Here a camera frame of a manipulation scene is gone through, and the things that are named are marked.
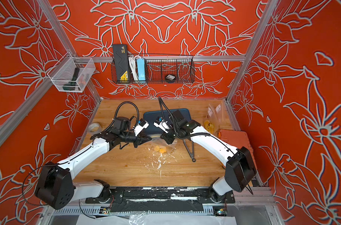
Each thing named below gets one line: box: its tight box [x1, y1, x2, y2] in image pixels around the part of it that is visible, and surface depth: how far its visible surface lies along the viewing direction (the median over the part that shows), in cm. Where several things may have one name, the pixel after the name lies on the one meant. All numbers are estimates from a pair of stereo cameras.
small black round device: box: [164, 74, 177, 83], surface depth 97 cm
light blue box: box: [136, 58, 146, 81], surface depth 92 cm
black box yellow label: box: [112, 44, 130, 82], surface depth 89 cm
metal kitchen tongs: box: [182, 139, 196, 163], surface depth 89 cm
